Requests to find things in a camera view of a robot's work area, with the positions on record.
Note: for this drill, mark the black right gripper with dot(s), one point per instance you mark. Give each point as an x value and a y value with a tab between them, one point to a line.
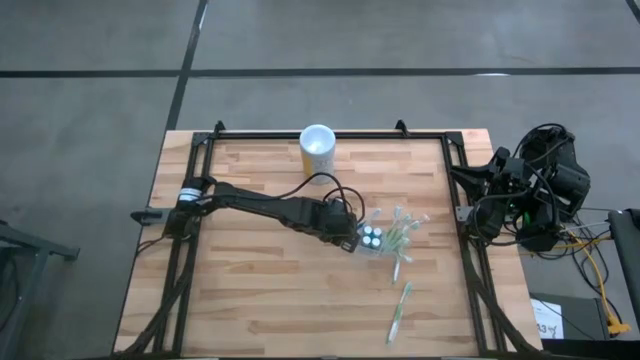
510	172

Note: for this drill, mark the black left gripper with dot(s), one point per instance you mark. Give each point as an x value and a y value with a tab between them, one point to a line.
335	222

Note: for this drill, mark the blue mouthwash bottle white cap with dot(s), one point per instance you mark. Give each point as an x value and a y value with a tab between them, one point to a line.
377	232
368	230
375	243
366	241

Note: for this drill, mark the clear acrylic organizer box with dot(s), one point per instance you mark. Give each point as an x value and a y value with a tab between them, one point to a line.
370	251

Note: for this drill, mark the blue white toothbrush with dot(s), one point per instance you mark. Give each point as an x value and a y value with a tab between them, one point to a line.
376	215

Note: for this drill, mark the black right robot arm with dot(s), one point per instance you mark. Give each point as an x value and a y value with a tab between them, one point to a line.
570	185

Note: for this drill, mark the white paper label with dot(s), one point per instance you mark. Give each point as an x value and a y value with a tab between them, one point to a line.
547	317

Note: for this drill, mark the black equipment case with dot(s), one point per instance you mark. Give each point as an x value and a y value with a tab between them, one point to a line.
627	250

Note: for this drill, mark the dark grey box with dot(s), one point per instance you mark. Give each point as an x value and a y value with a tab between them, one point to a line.
582	315

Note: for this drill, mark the grey metal stand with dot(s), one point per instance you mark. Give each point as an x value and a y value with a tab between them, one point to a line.
30	242

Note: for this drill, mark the black metal table frame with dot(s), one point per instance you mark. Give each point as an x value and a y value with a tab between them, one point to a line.
360	135

